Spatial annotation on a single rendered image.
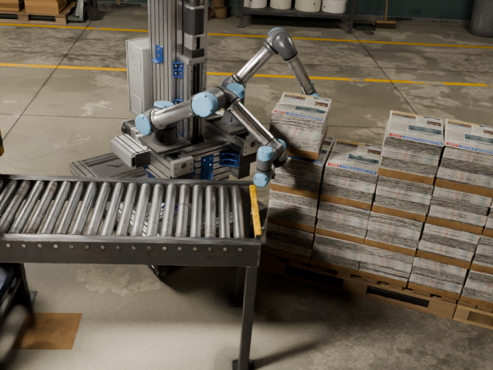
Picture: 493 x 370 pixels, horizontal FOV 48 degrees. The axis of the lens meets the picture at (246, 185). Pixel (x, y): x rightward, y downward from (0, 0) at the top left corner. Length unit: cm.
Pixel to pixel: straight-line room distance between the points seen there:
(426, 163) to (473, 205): 33
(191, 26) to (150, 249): 131
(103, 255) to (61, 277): 110
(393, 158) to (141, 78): 156
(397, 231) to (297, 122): 82
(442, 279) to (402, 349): 46
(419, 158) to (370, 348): 105
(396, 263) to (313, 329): 60
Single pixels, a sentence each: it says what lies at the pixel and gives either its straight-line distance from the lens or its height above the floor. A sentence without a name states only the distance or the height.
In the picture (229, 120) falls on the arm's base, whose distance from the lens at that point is 337.
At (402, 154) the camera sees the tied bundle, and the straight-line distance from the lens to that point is 294.
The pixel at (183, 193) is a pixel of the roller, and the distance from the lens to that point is 272.
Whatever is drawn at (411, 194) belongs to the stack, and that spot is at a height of 76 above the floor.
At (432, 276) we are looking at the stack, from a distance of 332.
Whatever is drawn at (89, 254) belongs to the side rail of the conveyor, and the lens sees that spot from 247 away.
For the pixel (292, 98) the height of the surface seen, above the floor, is 107.
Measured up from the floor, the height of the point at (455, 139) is 107.
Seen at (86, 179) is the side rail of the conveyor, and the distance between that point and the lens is 287.
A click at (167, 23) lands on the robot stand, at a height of 143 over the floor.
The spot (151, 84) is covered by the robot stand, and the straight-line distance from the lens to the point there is 345.
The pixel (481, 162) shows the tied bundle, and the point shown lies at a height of 101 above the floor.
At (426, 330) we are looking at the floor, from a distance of 338.
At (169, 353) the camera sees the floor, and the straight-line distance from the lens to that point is 301.
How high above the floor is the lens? 223
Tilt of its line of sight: 31 degrees down
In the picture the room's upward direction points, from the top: 4 degrees clockwise
